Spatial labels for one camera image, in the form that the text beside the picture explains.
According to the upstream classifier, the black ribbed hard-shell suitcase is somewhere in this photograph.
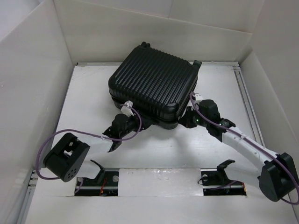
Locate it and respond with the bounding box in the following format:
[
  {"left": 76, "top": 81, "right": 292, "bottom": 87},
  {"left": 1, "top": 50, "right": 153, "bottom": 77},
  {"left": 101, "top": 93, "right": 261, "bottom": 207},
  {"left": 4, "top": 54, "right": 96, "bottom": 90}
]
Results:
[{"left": 108, "top": 42, "right": 202, "bottom": 130}]

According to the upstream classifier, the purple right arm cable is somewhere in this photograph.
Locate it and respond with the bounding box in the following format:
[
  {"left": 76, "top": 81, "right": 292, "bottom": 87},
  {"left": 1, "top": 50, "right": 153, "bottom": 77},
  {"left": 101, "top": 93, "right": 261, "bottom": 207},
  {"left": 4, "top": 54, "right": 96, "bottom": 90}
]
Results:
[{"left": 189, "top": 92, "right": 299, "bottom": 203}]

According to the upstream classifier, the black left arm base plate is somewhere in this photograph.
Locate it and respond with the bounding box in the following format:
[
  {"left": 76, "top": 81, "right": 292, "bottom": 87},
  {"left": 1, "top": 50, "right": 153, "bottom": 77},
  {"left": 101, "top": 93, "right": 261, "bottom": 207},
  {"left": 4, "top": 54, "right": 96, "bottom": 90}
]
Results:
[{"left": 74, "top": 169, "right": 119, "bottom": 197}]

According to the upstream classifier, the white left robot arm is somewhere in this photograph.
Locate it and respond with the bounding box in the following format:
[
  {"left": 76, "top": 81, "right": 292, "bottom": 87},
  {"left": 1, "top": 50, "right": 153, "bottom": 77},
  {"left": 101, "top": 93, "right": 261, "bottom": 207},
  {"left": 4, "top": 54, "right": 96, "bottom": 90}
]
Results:
[{"left": 43, "top": 101, "right": 157, "bottom": 182}]

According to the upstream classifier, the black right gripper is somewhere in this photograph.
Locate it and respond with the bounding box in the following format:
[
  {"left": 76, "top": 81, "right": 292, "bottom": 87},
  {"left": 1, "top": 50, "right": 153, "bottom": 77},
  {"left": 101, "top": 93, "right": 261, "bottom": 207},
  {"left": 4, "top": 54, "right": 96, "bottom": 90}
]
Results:
[{"left": 178, "top": 106, "right": 209, "bottom": 129}]

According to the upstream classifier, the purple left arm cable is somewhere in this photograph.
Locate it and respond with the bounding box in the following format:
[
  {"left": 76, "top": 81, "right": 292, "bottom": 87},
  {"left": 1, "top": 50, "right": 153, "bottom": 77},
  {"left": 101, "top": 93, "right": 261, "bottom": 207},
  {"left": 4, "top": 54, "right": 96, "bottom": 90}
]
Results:
[{"left": 36, "top": 106, "right": 144, "bottom": 196}]

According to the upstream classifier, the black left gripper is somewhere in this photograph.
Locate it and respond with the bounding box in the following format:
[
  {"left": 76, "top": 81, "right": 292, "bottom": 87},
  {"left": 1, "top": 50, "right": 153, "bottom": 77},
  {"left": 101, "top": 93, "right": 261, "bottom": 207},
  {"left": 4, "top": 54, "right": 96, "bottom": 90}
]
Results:
[{"left": 119, "top": 111, "right": 153, "bottom": 138}]

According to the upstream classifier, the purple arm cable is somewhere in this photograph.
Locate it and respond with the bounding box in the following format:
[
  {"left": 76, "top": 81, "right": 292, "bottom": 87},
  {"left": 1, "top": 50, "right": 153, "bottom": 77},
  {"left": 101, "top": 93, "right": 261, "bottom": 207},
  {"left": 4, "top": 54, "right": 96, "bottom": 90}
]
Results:
[
  {"left": 36, "top": 106, "right": 144, "bottom": 196},
  {"left": 189, "top": 92, "right": 299, "bottom": 203}
]

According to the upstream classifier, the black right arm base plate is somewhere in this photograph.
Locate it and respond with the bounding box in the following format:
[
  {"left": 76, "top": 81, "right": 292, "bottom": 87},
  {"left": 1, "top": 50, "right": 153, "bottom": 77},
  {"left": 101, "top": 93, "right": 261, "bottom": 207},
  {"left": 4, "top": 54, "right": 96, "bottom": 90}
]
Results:
[{"left": 198, "top": 159, "right": 247, "bottom": 196}]

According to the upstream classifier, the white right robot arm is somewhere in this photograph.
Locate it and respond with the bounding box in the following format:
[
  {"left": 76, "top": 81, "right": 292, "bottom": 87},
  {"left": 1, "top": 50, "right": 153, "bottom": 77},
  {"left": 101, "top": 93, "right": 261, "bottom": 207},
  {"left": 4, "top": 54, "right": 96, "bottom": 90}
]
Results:
[{"left": 179, "top": 92, "right": 299, "bottom": 202}]

